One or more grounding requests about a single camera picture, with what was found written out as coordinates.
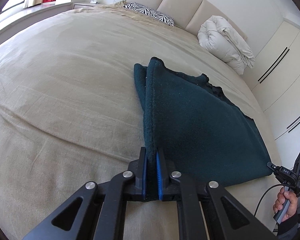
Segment beige bed with sheet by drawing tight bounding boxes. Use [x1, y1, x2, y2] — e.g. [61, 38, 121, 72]
[0, 5, 281, 239]

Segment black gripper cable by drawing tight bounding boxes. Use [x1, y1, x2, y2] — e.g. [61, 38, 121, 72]
[253, 183, 283, 218]

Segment white wardrobe with black handles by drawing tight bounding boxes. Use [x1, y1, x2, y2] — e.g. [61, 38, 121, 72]
[243, 21, 300, 168]

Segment zebra print pillow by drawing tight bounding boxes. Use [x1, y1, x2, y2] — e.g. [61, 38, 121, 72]
[123, 2, 175, 27]

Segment beige padded headboard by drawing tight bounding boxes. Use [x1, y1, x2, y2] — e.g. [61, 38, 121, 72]
[126, 0, 247, 40]

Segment folded white duvet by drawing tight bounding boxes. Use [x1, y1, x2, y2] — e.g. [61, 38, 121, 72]
[197, 15, 255, 75]

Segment white bedside table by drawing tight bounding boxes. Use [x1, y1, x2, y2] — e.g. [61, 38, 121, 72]
[73, 2, 102, 9]

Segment dark teal knit sweater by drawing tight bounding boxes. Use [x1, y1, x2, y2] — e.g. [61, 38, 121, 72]
[134, 57, 271, 187]

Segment person's right hand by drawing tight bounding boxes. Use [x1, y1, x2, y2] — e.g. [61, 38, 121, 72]
[273, 187, 298, 224]

